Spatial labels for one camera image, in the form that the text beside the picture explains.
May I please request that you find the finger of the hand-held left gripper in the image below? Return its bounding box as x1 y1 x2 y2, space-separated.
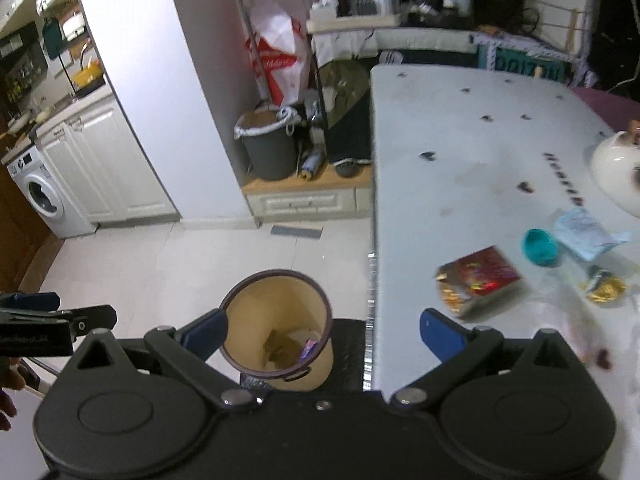
0 292 61 313
0 304 117 337

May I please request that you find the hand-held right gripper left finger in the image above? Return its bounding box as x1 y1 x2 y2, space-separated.
74 308 260 413

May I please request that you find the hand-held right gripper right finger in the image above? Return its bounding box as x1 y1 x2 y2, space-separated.
389 308 577 413

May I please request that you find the red snack packet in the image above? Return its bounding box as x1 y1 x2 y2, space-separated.
434 245 526 319

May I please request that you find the cream bin with brown rim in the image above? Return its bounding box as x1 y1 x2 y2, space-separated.
219 270 334 394

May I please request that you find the teal plastic cap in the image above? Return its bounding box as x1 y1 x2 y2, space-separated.
522 228 559 266

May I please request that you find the gold foil wrapper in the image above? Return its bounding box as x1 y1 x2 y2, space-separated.
579 265 628 306

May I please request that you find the light blue plastic wrapper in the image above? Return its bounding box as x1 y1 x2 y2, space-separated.
553 208 634 261

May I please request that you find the person's left hand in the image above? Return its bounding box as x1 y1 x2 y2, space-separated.
0 357 27 432

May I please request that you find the white washing machine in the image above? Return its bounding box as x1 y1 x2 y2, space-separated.
7 147 97 239

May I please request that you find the clear plastic bag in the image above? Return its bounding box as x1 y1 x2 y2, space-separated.
542 262 618 372

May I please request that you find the white kitchen cabinet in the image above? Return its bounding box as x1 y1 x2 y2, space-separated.
34 85 180 226

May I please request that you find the low wooden top cabinet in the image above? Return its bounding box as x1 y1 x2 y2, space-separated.
241 164 374 222

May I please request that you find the white heart print tablecloth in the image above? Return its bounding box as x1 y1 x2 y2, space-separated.
369 63 640 480

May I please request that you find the dark slipper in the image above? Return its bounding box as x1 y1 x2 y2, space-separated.
334 157 372 178

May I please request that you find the grey bucket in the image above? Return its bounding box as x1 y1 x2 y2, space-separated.
234 105 302 182

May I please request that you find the spray can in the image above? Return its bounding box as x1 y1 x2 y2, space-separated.
299 147 326 179

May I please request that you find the white cat-shaped bowl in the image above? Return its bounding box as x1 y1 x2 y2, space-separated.
590 130 640 217

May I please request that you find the teal hanging bag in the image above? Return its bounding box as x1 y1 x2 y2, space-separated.
42 17 67 59

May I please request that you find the red and white plastic bag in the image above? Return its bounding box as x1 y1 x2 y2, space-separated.
244 2 314 107

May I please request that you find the teal printed box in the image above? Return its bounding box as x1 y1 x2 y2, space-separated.
476 42 572 85

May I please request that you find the purple cloth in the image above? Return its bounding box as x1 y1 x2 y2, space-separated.
570 85 640 132

